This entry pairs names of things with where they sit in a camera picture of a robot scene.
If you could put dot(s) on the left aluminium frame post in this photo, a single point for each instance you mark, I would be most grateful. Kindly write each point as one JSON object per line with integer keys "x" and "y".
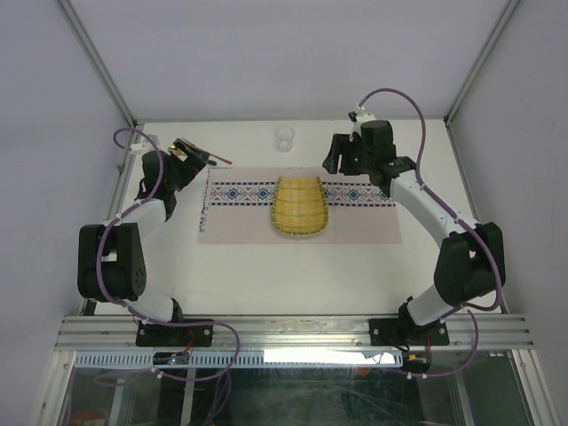
{"x": 81, "y": 34}

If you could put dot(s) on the rose gold fork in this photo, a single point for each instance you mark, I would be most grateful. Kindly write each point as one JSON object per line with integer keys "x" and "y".
{"x": 215, "y": 156}

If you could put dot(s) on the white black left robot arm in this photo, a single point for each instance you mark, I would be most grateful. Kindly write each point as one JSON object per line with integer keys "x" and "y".
{"x": 111, "y": 263}

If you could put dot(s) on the yellow woven pattern plate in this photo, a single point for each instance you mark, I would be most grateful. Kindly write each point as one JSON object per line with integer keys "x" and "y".
{"x": 299, "y": 207}

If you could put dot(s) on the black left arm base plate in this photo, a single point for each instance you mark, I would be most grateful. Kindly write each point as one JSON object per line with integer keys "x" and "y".
{"x": 197, "y": 336}

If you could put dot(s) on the aluminium front mounting rail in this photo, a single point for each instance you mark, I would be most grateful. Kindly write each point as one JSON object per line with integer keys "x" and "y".
{"x": 496, "y": 332}

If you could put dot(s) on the gold spoon green handle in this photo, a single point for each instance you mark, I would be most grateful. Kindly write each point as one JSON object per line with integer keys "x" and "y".
{"x": 190, "y": 153}

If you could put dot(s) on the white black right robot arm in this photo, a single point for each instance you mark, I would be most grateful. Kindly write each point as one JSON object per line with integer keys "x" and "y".
{"x": 470, "y": 261}

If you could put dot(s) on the clear drinking glass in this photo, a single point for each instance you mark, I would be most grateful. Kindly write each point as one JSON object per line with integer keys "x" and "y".
{"x": 284, "y": 137}

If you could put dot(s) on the right aluminium frame post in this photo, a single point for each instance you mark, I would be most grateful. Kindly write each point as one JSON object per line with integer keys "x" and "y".
{"x": 502, "y": 21}

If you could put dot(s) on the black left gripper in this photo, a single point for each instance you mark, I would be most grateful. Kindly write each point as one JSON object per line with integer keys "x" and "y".
{"x": 192, "y": 166}

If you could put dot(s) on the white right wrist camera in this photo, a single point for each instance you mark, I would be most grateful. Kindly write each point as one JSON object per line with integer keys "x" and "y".
{"x": 358, "y": 116}

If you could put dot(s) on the aluminium frame post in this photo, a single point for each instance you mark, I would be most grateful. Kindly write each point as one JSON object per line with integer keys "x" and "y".
{"x": 81, "y": 34}
{"x": 502, "y": 21}

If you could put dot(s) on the patterned white placemat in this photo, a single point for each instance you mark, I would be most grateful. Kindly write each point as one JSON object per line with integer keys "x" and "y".
{"x": 237, "y": 209}

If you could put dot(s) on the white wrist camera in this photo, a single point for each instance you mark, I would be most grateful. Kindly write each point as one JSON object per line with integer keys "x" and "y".
{"x": 141, "y": 146}
{"x": 358, "y": 116}

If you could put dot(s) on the white slotted cable duct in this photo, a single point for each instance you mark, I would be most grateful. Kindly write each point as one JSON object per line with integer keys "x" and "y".
{"x": 283, "y": 358}

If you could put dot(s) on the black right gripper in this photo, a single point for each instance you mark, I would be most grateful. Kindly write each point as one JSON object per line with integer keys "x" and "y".
{"x": 341, "y": 145}

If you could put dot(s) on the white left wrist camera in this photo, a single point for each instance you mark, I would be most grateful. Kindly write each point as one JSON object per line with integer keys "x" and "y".
{"x": 141, "y": 146}

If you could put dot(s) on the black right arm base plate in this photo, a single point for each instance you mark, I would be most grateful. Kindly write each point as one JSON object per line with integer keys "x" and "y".
{"x": 435, "y": 330}

